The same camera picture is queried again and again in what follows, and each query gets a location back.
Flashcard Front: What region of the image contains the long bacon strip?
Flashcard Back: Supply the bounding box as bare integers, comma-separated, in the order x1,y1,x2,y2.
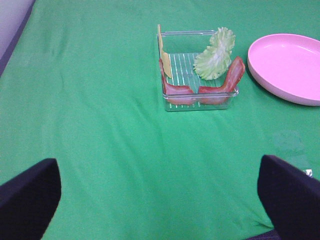
159,59,196,105

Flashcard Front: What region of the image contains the pink round plate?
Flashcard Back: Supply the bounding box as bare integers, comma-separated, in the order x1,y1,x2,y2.
247,33,320,106

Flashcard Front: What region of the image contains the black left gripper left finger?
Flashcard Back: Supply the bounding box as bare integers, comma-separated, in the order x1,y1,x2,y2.
0,158,62,240

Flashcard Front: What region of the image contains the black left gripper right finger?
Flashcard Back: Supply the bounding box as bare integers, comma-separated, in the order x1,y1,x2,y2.
257,155,320,240

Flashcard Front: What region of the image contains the green lettuce leaf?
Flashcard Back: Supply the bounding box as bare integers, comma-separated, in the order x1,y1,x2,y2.
193,27,236,81

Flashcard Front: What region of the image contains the yellow cheese slice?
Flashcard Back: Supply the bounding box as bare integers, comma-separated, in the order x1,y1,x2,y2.
157,24,172,78

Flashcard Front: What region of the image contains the short bacon strip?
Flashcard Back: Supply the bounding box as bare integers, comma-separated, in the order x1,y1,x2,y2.
198,56,245,105

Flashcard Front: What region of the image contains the green table cloth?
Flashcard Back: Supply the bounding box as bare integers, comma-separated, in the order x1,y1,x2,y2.
0,0,320,240

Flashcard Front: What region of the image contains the clear plastic ingredient tray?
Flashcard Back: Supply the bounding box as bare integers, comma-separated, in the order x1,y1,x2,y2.
161,30,239,112

